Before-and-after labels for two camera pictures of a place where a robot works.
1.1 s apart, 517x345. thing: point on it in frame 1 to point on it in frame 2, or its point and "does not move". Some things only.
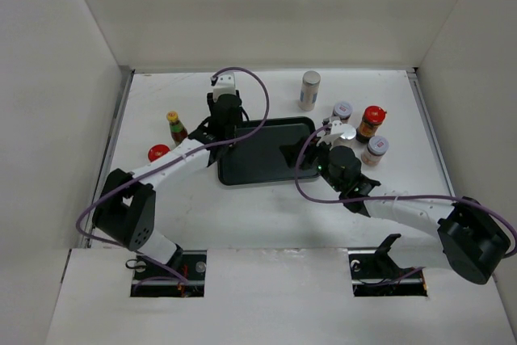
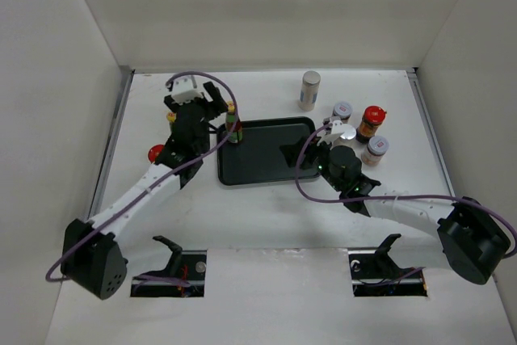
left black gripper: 211,101 to 213,94
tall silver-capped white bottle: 309,88 does not move
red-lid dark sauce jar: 373,117 does not move
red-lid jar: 156,151 does not move
